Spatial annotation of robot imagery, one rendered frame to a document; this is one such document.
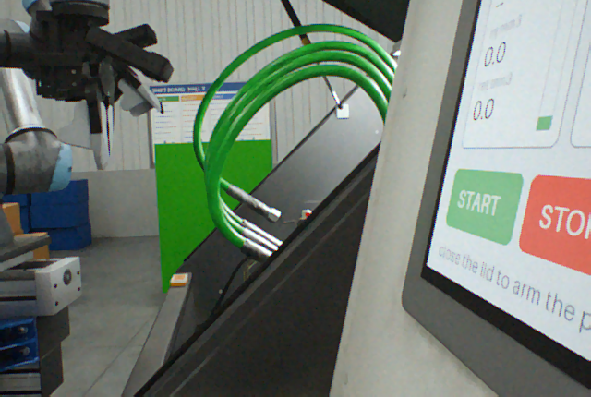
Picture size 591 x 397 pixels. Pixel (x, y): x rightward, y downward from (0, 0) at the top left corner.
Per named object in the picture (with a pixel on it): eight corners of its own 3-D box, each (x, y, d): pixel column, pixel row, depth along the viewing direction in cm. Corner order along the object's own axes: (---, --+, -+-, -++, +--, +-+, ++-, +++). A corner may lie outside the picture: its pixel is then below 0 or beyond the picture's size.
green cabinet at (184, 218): (269, 269, 498) (263, 140, 491) (278, 294, 412) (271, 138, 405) (174, 276, 486) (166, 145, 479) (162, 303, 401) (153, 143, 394)
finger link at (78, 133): (65, 171, 66) (60, 102, 66) (110, 169, 67) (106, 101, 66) (56, 173, 63) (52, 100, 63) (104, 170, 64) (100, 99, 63)
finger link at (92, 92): (94, 134, 67) (90, 70, 66) (108, 134, 67) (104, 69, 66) (84, 133, 62) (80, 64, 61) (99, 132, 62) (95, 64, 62)
